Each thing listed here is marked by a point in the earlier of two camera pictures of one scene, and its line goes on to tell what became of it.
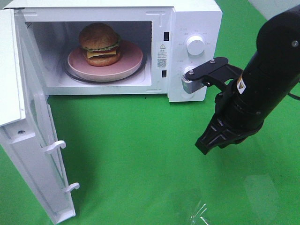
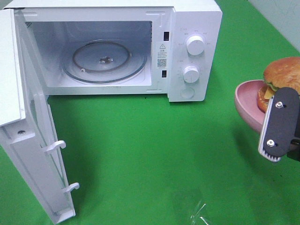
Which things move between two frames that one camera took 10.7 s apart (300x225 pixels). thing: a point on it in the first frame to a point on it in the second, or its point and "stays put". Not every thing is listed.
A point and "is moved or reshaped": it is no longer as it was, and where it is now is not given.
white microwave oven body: x=123 y=47 stays put
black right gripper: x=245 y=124 to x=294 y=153
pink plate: x=131 y=58 is moved or reshaped
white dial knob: x=195 y=45 stays put
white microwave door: x=27 y=133 stays put
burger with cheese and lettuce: x=100 y=43 is moved or reshaped
